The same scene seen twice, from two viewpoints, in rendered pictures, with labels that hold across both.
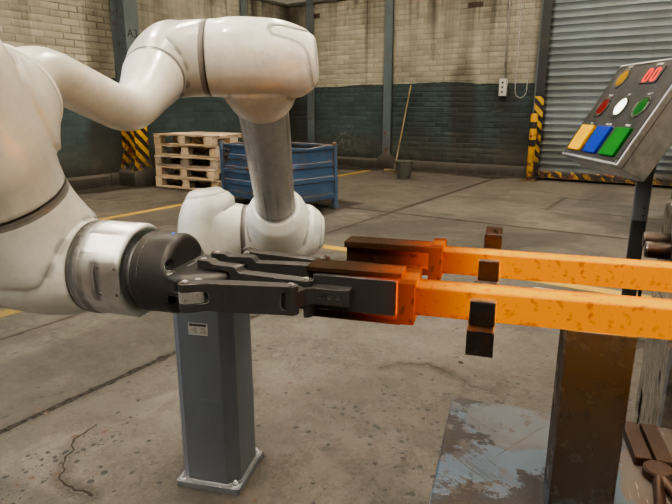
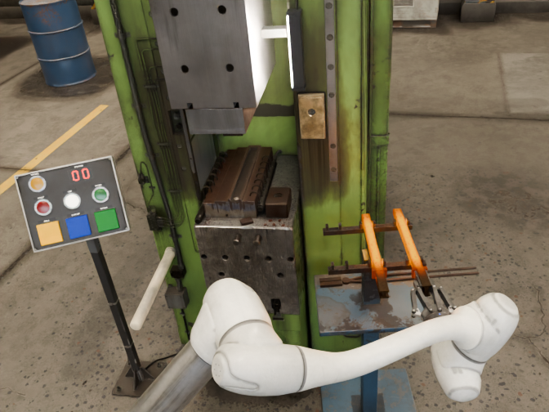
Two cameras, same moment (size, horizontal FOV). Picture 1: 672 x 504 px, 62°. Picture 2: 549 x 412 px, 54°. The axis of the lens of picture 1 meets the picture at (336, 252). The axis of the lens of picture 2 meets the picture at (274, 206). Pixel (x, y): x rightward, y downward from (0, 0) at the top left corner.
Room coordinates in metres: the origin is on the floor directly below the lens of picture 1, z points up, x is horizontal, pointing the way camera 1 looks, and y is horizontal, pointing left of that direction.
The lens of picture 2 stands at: (1.16, 1.06, 2.11)
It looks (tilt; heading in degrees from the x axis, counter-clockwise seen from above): 34 degrees down; 256
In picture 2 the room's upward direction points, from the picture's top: 6 degrees counter-clockwise
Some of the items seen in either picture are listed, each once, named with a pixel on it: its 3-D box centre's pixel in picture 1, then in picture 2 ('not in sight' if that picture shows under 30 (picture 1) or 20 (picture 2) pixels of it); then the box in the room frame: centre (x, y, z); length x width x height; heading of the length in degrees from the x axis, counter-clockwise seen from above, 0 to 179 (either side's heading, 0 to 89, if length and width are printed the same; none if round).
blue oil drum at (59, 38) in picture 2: not in sight; (60, 38); (1.78, -5.43, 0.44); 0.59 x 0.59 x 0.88
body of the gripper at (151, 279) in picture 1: (194, 274); (436, 318); (0.49, 0.13, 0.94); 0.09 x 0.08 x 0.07; 74
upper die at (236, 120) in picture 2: not in sight; (229, 96); (0.82, -0.82, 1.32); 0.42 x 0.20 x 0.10; 64
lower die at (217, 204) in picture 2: not in sight; (240, 179); (0.82, -0.82, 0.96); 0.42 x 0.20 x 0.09; 64
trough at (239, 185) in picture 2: not in sight; (245, 171); (0.80, -0.81, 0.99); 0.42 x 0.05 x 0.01; 64
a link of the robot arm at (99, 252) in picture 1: (126, 268); not in sight; (0.51, 0.20, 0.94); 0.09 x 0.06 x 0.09; 164
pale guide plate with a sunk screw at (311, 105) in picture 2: not in sight; (312, 116); (0.57, -0.61, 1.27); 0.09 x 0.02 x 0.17; 154
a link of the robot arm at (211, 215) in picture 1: (211, 227); not in sight; (1.50, 0.34, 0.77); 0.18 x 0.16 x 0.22; 92
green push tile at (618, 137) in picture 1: (616, 142); (106, 220); (1.36, -0.67, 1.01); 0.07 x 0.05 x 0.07; 179
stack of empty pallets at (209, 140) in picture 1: (205, 159); not in sight; (7.98, 1.86, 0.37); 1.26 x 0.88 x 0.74; 57
